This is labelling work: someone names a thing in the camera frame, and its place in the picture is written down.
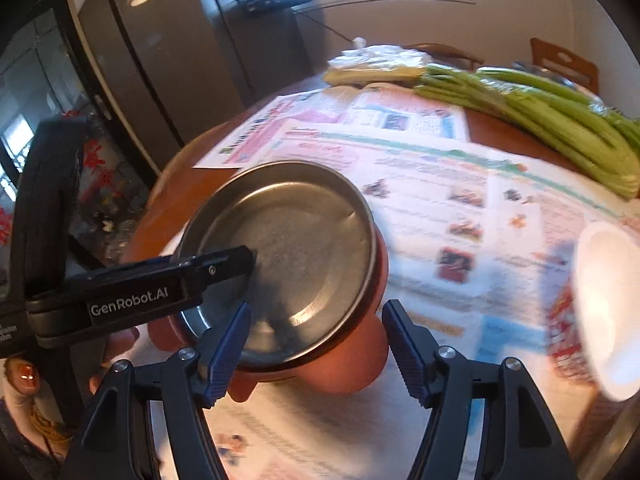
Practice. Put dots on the large printed newspaper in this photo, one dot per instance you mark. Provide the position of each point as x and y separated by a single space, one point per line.
425 185

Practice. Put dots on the grey refrigerator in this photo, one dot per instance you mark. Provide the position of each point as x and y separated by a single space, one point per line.
150 60

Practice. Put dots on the pink printed newspaper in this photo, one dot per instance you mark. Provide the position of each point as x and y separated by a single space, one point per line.
400 115

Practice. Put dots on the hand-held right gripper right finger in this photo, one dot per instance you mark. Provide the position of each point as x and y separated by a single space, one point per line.
407 355

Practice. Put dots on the plastic bag of yellow food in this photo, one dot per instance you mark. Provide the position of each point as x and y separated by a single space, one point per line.
370 65

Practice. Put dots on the person's left forearm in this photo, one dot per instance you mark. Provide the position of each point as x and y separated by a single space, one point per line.
20 442

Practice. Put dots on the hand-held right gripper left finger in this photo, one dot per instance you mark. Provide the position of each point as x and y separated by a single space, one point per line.
225 355

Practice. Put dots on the steel bowl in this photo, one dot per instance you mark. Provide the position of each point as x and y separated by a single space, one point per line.
617 445

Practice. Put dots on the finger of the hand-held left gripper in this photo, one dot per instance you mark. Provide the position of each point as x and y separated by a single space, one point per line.
220 267

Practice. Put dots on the steel plate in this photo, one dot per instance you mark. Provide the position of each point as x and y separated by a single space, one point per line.
300 240

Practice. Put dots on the wooden chair with cutout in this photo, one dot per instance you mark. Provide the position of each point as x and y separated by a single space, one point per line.
560 60

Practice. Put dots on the person's left hand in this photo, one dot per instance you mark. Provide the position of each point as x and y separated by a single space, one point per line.
25 377

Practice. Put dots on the celery bunch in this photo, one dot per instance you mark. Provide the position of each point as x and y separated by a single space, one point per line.
550 125
525 82

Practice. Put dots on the red printed paper bowl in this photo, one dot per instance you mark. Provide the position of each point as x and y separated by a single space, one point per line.
605 310

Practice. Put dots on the orange footed plate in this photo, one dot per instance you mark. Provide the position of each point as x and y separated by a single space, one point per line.
350 360

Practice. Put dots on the wooden chair with curved back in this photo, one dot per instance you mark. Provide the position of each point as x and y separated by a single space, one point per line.
450 50

